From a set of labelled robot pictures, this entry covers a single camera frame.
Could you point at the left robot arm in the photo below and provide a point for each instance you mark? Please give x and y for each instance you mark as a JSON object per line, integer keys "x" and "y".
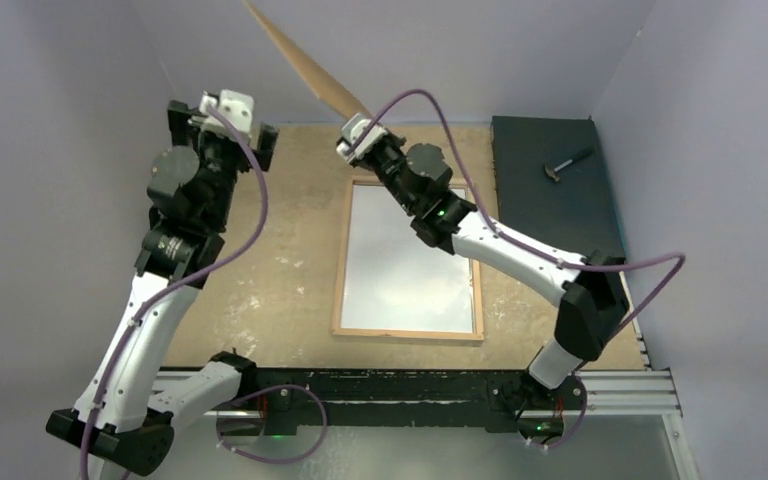
{"x": 121, "y": 424}

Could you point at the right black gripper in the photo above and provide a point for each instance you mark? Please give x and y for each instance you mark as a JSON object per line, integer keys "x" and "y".
{"x": 364, "y": 161}

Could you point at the printed photo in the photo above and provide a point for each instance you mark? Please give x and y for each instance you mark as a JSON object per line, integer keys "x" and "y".
{"x": 410, "y": 265}

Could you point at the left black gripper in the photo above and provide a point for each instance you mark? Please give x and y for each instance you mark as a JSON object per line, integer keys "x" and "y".
{"x": 185, "y": 133}

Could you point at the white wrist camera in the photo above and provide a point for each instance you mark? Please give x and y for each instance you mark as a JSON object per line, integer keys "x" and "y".
{"x": 235, "y": 107}
{"x": 357, "y": 138}

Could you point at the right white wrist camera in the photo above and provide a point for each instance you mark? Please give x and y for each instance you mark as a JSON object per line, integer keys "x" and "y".
{"x": 357, "y": 138}

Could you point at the white wooden picture frame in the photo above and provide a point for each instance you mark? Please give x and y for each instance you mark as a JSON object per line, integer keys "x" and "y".
{"x": 404, "y": 335}

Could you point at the brown cardboard backing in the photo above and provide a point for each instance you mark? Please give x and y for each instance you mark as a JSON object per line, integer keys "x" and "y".
{"x": 319, "y": 81}

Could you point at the aluminium rail frame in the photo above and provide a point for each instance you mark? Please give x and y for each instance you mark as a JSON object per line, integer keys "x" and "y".
{"x": 623, "y": 393}

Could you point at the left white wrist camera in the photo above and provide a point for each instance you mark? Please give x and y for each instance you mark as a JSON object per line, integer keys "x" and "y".
{"x": 235, "y": 107}

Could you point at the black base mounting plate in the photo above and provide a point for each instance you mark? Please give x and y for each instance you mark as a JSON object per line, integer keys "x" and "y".
{"x": 495, "y": 401}

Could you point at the black foam block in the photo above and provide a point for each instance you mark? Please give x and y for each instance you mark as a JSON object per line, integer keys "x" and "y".
{"x": 578, "y": 214}

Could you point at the small hammer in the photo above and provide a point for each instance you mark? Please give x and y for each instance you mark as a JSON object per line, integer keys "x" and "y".
{"x": 553, "y": 171}

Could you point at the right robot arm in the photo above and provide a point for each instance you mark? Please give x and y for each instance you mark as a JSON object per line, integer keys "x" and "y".
{"x": 586, "y": 289}

